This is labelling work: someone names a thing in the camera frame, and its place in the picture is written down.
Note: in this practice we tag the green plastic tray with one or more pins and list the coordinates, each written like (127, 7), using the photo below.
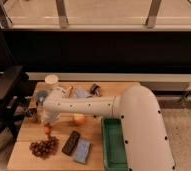
(113, 147)

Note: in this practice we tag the small dark cup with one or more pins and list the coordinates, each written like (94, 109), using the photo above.
(32, 114)

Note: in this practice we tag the blue sponge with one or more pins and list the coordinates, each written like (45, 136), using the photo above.
(82, 151)

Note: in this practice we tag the white paper cup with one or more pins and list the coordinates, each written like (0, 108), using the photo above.
(51, 80)

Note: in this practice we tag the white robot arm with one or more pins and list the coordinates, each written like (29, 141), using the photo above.
(145, 138)

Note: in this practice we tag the blue grey cloth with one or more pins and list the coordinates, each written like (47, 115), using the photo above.
(82, 93)

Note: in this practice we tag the black rectangular block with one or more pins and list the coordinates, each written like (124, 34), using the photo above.
(71, 143)

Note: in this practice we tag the bunch of dark grapes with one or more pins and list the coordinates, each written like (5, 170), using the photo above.
(44, 148)

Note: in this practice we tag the black chair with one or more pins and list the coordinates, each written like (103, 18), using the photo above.
(13, 90)

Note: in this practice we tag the orange apple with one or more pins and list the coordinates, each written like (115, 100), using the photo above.
(79, 119)

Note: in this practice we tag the wooden cutting board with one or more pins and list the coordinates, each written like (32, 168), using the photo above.
(22, 159)

